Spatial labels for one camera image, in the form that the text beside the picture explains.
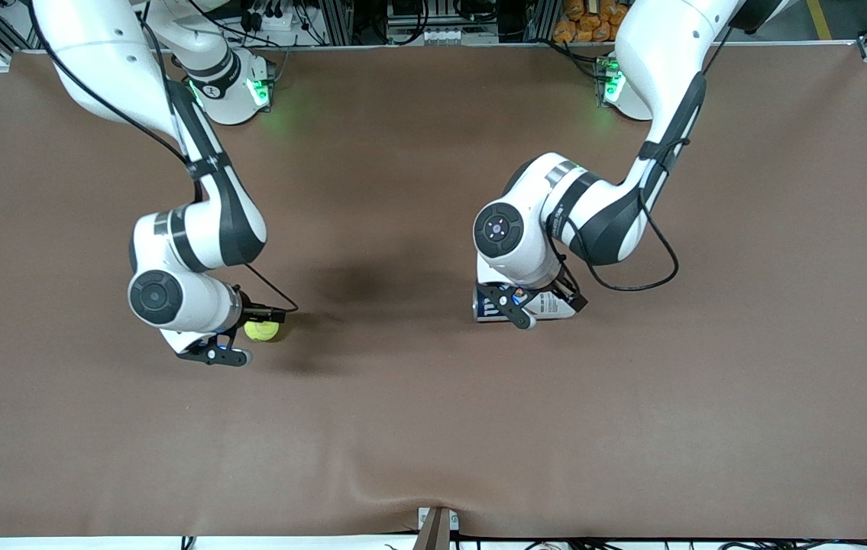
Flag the white blue tennis ball can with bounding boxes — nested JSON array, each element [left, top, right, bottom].
[[473, 284, 578, 324]]

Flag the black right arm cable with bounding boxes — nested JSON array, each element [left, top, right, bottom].
[[24, 0, 300, 314]]

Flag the white socket strip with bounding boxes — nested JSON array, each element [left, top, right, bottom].
[[414, 27, 480, 45]]

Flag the orange packaged goods pile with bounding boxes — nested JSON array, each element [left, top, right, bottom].
[[552, 0, 630, 44]]

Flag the metal table clamp bracket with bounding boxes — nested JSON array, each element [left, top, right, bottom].
[[412, 506, 461, 550]]

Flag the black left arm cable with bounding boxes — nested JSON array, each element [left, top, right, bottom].
[[546, 27, 736, 293]]

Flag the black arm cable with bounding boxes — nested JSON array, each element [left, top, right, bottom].
[[546, 27, 736, 293], [24, 0, 300, 314]]

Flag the white power strip with plugs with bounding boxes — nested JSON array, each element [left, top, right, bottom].
[[241, 0, 295, 33]]

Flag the black control equipment rack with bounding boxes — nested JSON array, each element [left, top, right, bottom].
[[319, 0, 556, 45]]

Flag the brown table mat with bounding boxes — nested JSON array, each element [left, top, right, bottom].
[[0, 42, 867, 539]]

